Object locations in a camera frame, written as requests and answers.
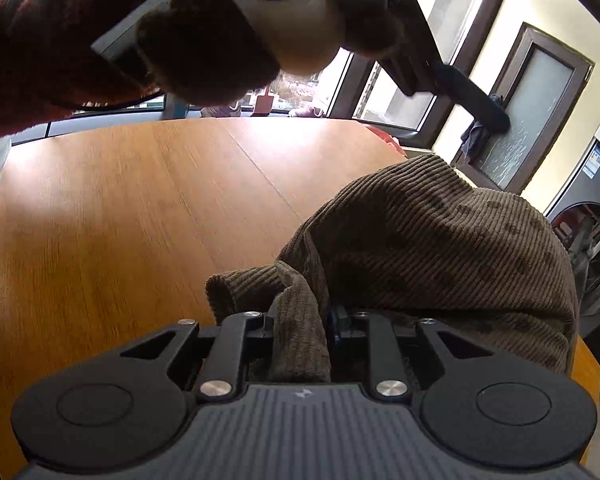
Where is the brown corduroy dotted dress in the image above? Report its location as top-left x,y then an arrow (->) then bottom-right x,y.
206,154 -> 579,382

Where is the red plastic bag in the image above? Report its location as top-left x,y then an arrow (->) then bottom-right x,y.
366,125 -> 404,156

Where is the dark blue hanging cloth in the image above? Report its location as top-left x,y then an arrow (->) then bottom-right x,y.
460,120 -> 490,164

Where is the frosted glass brown door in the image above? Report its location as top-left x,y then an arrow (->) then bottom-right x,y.
452,23 -> 595,194

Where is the grey front-load washing machine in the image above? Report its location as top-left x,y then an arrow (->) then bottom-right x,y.
547,125 -> 600,337

